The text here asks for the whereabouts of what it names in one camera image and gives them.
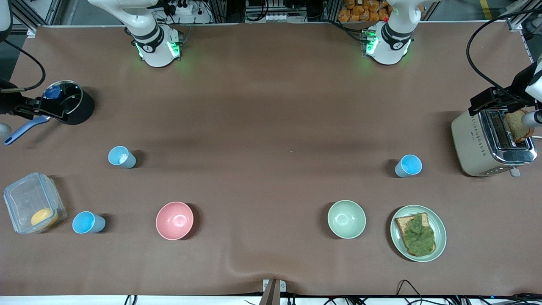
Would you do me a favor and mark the blue cup with paper inside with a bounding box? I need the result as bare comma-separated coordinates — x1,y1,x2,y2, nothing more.
108,146,137,169

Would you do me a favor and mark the blue plastic cup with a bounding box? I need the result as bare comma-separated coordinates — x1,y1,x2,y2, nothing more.
395,154,423,178
72,211,106,234

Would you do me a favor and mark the brown toast slice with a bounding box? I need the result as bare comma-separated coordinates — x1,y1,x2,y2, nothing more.
505,109,535,144

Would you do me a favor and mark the glass lid with blue knob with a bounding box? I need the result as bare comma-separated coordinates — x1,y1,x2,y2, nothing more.
42,80,83,116

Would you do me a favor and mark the black pot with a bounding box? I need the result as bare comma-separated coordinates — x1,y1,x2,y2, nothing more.
51,80,95,125

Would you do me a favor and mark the beige chrome toaster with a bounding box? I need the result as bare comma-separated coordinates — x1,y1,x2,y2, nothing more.
451,106,538,177

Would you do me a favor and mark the clear plastic food container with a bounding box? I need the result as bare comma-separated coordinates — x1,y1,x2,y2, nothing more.
3,172,67,234

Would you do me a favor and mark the pale green plate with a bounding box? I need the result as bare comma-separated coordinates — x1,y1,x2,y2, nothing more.
390,205,447,263

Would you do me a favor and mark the orange snack bag pile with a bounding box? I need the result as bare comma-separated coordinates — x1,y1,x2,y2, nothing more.
337,0,392,22

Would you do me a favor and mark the brown bread slice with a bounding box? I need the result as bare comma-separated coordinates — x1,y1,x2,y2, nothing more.
395,213,437,257

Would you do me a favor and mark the green lettuce leaf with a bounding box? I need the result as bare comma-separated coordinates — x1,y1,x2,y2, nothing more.
401,213,436,257

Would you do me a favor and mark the white power strip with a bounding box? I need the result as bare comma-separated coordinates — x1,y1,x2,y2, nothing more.
163,2,212,24

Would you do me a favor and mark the pink bowl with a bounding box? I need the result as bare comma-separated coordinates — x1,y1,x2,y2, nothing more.
155,201,194,241

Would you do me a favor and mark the pale green bowl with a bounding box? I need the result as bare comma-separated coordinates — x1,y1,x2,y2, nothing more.
327,200,367,239

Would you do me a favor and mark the brown tablecloth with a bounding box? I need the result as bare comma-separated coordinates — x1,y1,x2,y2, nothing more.
0,21,542,297

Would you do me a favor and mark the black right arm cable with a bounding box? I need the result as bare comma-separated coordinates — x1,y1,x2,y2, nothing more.
0,39,46,92

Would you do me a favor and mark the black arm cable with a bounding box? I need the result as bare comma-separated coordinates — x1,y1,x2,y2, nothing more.
0,39,46,92
466,8,542,96

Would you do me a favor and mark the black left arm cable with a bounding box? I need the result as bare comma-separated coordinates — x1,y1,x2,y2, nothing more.
466,8,542,96

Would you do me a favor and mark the black looped cable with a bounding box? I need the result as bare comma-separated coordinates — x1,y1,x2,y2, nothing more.
396,280,424,299

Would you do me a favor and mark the metal table edge bracket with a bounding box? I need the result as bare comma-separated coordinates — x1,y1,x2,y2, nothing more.
259,279,287,305

